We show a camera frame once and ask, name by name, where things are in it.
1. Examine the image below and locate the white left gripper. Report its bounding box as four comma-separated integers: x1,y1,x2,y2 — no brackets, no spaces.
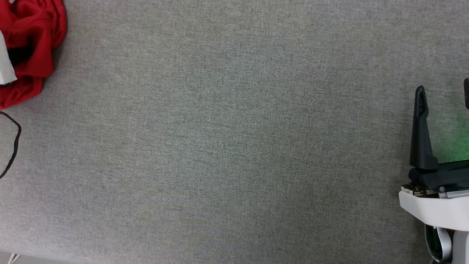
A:
0,31,18,86

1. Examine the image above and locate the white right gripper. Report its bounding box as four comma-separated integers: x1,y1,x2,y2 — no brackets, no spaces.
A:
399,85,469,232

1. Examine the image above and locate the red white basketball jersey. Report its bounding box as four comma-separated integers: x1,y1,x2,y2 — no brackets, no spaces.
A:
0,0,68,110

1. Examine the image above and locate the grey fabric sofa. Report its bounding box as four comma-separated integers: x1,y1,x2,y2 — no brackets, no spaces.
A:
0,0,469,264

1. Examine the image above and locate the thin black cable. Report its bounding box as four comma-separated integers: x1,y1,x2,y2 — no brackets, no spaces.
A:
0,111,22,179

